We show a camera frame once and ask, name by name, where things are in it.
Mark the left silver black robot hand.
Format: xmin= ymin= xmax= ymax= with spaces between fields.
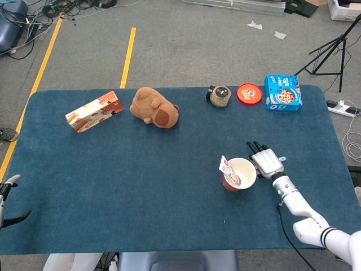
xmin=0 ymin=174 xmax=32 ymax=229

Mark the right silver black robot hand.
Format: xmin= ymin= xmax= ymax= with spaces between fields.
xmin=246 ymin=140 xmax=285 ymax=180

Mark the white printed toothpaste tube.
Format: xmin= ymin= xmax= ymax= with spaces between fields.
xmin=218 ymin=155 xmax=243 ymax=187

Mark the white robot base shell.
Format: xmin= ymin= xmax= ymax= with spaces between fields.
xmin=42 ymin=252 xmax=104 ymax=271

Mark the red paper cup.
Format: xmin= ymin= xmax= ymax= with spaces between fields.
xmin=222 ymin=157 xmax=257 ymax=192

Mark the person's shoe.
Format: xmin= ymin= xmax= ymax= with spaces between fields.
xmin=0 ymin=127 xmax=19 ymax=142

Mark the blue cookie box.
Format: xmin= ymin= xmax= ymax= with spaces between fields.
xmin=263 ymin=73 xmax=303 ymax=112

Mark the red round plastic lid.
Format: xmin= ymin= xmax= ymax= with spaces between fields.
xmin=236 ymin=82 xmax=263 ymax=106

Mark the glass jar black lid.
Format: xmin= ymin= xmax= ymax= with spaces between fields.
xmin=205 ymin=85 xmax=232 ymax=108

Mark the white power strip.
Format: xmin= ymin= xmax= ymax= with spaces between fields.
xmin=326 ymin=99 xmax=361 ymax=118

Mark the orange white biscuit box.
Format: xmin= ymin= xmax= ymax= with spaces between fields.
xmin=65 ymin=90 xmax=124 ymax=134

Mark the black tripod stand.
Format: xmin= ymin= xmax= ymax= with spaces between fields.
xmin=294 ymin=13 xmax=361 ymax=93

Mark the blue table mat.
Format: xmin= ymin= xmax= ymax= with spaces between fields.
xmin=2 ymin=84 xmax=356 ymax=256

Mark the brown capybara plush toy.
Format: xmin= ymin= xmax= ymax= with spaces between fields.
xmin=129 ymin=86 xmax=181 ymax=130

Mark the black metal stand base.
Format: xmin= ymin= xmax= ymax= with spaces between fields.
xmin=284 ymin=0 xmax=319 ymax=18

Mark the dark blue chair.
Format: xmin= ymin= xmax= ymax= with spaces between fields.
xmin=0 ymin=0 xmax=29 ymax=53

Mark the white storage box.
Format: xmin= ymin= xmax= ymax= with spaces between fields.
xmin=327 ymin=0 xmax=361 ymax=21

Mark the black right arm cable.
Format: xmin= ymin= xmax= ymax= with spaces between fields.
xmin=276 ymin=204 xmax=316 ymax=271

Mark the white coiled cable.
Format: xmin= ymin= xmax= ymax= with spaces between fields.
xmin=342 ymin=100 xmax=361 ymax=159

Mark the aluminium profile rail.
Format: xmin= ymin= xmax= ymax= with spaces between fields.
xmin=182 ymin=0 xmax=286 ymax=16

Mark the black cable bundle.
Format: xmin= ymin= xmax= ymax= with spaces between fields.
xmin=27 ymin=0 xmax=118 ymax=32

